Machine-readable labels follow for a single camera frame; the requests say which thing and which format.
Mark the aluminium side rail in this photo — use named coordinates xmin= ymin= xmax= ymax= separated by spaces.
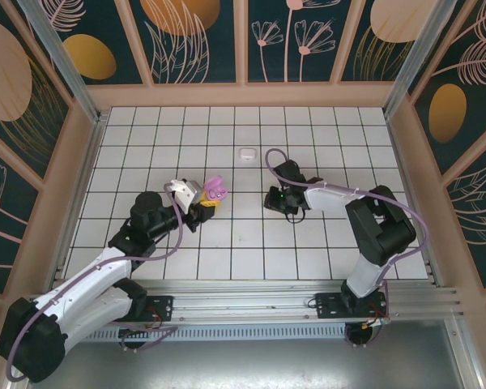
xmin=44 ymin=113 xmax=106 ymax=289
xmin=384 ymin=113 xmax=442 ymax=284

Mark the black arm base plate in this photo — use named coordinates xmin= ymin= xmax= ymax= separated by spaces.
xmin=314 ymin=292 xmax=346 ymax=319
xmin=145 ymin=294 xmax=175 ymax=322

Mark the perforated grey cable duct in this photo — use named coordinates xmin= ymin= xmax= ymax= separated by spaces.
xmin=84 ymin=326 xmax=349 ymax=344

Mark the aluminium frame post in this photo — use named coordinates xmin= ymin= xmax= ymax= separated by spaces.
xmin=383 ymin=0 xmax=449 ymax=118
xmin=16 ymin=0 xmax=103 ymax=125

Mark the aluminium mounting rail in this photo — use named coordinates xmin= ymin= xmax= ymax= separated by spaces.
xmin=30 ymin=279 xmax=458 ymax=325

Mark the purple earbud charging case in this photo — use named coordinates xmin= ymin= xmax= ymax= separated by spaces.
xmin=203 ymin=173 xmax=228 ymax=201

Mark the grey sheet metal panel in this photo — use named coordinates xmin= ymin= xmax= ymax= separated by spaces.
xmin=28 ymin=319 xmax=471 ymax=389

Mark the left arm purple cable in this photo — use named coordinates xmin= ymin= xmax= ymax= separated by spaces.
xmin=6 ymin=182 xmax=185 ymax=382

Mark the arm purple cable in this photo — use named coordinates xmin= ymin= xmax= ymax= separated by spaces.
xmin=265 ymin=147 xmax=429 ymax=321
xmin=6 ymin=182 xmax=185 ymax=382

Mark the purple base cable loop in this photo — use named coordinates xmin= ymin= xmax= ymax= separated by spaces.
xmin=345 ymin=323 xmax=376 ymax=348
xmin=119 ymin=322 xmax=176 ymax=352

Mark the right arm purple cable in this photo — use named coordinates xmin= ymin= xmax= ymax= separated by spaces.
xmin=265 ymin=147 xmax=429 ymax=321

